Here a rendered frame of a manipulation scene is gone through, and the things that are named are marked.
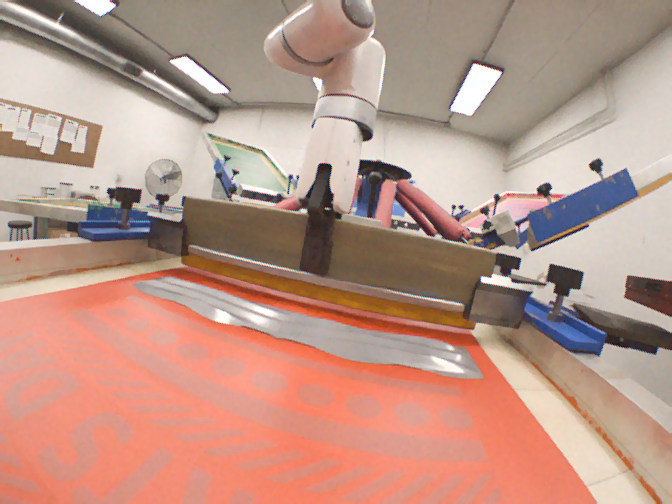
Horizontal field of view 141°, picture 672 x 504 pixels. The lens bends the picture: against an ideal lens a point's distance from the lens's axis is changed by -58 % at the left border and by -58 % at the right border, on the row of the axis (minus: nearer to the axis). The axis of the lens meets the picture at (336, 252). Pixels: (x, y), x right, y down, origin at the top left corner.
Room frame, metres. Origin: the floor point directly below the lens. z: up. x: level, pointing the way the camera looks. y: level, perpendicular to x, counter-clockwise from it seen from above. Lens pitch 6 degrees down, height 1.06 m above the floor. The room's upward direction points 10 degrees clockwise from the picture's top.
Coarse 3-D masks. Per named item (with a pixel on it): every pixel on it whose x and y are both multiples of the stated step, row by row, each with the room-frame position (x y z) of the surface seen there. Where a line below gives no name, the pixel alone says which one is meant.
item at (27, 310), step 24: (72, 288) 0.17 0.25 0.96; (96, 288) 0.19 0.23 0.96; (120, 288) 0.21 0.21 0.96; (216, 288) 0.30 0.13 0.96; (240, 288) 0.32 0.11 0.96; (264, 288) 0.35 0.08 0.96; (0, 312) 0.08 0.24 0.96; (24, 312) 0.10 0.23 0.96; (48, 312) 0.12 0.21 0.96; (192, 312) 0.21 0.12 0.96; (264, 336) 0.21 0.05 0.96
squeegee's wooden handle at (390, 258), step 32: (192, 224) 0.34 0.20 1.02; (224, 224) 0.33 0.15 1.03; (256, 224) 0.32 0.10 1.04; (288, 224) 0.32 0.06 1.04; (352, 224) 0.31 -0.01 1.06; (256, 256) 0.32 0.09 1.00; (288, 256) 0.32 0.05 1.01; (352, 256) 0.30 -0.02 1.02; (384, 256) 0.30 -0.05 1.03; (416, 256) 0.29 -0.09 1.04; (448, 256) 0.29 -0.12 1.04; (480, 256) 0.28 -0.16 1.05; (416, 288) 0.29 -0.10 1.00; (448, 288) 0.29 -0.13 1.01
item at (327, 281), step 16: (208, 256) 0.32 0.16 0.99; (224, 256) 0.31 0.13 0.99; (240, 256) 0.32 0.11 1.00; (272, 272) 0.30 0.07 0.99; (288, 272) 0.30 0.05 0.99; (304, 272) 0.30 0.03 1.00; (336, 288) 0.29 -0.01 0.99; (352, 288) 0.29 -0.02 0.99; (368, 288) 0.29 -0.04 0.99; (384, 288) 0.29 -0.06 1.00; (416, 304) 0.28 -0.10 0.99; (432, 304) 0.28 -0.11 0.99; (448, 304) 0.27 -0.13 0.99; (464, 304) 0.27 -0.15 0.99
